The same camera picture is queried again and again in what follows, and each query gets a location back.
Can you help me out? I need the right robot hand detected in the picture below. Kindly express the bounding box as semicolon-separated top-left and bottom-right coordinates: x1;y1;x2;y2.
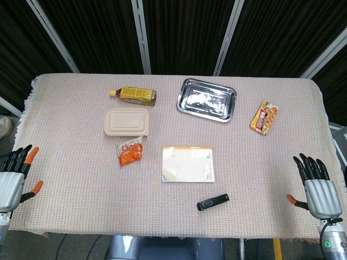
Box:
286;153;343;219

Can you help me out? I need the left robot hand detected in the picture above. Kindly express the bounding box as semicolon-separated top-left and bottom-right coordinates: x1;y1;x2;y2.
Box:
0;145;44;213

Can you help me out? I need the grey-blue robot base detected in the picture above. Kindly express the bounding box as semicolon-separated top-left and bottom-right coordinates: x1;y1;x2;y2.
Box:
104;235;226;260

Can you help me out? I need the white shoe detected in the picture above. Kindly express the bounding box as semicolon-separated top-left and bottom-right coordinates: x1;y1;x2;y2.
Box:
0;115;14;140

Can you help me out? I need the pink woven tablecloth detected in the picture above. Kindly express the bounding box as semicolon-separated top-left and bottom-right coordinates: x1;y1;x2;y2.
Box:
8;73;339;241

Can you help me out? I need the yellow curry box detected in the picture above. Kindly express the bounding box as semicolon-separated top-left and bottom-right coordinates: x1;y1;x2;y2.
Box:
249;100;280;137

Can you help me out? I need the black curtain panel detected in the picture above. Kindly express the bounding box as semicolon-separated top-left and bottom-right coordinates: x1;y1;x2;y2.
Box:
0;0;74;109
37;0;145;74
142;0;235;76
219;0;347;78
311;54;347;126

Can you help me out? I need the orange snack packet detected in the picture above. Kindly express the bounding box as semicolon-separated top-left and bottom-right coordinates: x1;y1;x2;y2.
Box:
116;136;144;167

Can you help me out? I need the beige lidded lunch box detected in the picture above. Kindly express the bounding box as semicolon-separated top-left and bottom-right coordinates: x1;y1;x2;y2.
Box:
104;108;151;138

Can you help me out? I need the shiny metal tray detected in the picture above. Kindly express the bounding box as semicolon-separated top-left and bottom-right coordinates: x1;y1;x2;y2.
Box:
176;78;237;124

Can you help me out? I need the tea bottle with yellow label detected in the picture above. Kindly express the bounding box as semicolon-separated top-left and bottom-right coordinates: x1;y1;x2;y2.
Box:
109;86;157;107

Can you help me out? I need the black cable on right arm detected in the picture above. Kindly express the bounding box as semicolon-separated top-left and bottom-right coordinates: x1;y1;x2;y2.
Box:
319;218;343;255

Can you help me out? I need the metal rack frame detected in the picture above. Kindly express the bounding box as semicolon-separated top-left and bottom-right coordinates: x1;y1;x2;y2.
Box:
327;121;347;190

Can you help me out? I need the aluminium screen post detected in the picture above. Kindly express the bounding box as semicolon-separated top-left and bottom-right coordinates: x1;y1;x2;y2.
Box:
300;34;347;79
0;95;23;118
131;0;152;75
213;0;245;76
26;0;80;74

